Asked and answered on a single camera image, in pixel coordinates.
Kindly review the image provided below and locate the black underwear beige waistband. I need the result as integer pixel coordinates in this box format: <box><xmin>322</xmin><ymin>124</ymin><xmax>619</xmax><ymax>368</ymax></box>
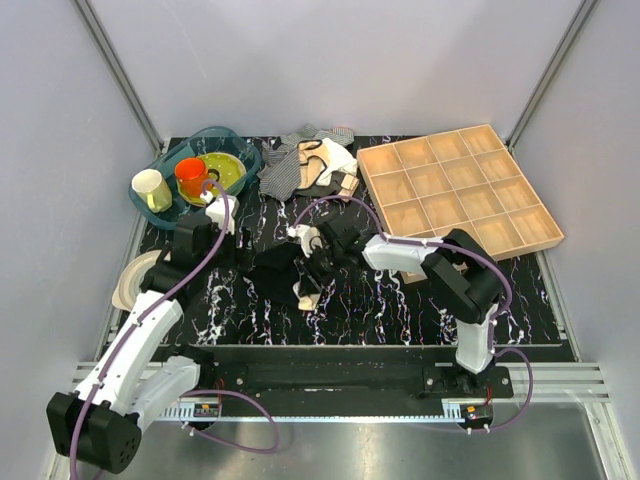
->
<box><xmin>243</xmin><ymin>242</ymin><xmax>335</xmax><ymax>311</ymax></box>

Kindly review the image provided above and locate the orange mug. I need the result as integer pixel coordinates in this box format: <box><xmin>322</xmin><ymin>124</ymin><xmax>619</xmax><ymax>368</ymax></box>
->
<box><xmin>174</xmin><ymin>157</ymin><xmax>219</xmax><ymax>197</ymax></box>

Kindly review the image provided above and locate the pale yellow mug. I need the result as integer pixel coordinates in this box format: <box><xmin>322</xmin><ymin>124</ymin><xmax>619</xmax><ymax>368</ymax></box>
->
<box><xmin>131</xmin><ymin>169</ymin><xmax>173</xmax><ymax>213</ymax></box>

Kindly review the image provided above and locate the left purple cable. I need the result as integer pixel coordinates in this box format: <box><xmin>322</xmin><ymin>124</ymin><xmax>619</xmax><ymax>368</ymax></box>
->
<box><xmin>67</xmin><ymin>180</ymin><xmax>282</xmax><ymax>480</ymax></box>

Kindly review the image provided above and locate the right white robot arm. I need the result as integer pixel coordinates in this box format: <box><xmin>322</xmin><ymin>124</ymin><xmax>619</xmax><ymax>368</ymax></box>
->
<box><xmin>288</xmin><ymin>223</ymin><xmax>510</xmax><ymax>397</ymax></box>

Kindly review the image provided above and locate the blue transparent plastic basket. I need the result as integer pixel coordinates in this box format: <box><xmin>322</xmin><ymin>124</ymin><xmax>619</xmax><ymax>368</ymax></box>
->
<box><xmin>128</xmin><ymin>126</ymin><xmax>262</xmax><ymax>230</ymax></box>

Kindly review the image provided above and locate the wooden compartment tray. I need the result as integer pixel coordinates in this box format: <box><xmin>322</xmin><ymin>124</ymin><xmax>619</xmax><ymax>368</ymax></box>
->
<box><xmin>357</xmin><ymin>124</ymin><xmax>564</xmax><ymax>261</ymax></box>

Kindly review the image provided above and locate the striped grey garment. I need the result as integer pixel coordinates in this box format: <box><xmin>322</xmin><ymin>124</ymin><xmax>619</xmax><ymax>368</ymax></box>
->
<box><xmin>258</xmin><ymin>124</ymin><xmax>354</xmax><ymax>201</ymax></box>

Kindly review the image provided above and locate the dark beige folded underwear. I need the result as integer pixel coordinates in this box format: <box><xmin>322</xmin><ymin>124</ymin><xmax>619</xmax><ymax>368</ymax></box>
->
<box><xmin>294</xmin><ymin>172</ymin><xmax>359</xmax><ymax>198</ymax></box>

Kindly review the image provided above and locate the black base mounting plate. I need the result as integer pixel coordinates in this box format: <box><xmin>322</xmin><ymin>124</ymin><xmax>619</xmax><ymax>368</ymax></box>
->
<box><xmin>154</xmin><ymin>345</ymin><xmax>514</xmax><ymax>422</ymax></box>

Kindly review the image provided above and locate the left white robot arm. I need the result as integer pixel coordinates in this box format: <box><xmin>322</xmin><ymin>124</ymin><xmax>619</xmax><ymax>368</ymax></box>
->
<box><xmin>46</xmin><ymin>216</ymin><xmax>254</xmax><ymax>479</ymax></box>

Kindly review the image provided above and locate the beige white underwear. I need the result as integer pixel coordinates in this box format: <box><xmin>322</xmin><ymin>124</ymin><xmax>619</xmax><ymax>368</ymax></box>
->
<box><xmin>298</xmin><ymin>138</ymin><xmax>358</xmax><ymax>190</ymax></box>

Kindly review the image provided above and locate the purple cable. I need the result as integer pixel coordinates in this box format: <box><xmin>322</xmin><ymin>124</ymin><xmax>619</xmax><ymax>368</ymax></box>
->
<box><xmin>292</xmin><ymin>195</ymin><xmax>535</xmax><ymax>434</ymax></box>
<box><xmin>67</xmin><ymin>180</ymin><xmax>282</xmax><ymax>480</ymax></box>

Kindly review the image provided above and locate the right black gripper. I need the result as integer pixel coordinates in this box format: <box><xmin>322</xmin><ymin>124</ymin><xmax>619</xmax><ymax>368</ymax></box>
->
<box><xmin>294</xmin><ymin>244</ymin><xmax>346</xmax><ymax>298</ymax></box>

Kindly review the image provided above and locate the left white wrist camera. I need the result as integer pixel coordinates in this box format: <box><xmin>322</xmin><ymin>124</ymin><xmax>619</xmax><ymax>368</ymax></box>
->
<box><xmin>205</xmin><ymin>196</ymin><xmax>239</xmax><ymax>235</ymax></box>

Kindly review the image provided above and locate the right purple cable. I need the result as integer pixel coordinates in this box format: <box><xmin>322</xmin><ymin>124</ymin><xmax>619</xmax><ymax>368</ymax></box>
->
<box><xmin>292</xmin><ymin>195</ymin><xmax>535</xmax><ymax>434</ymax></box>

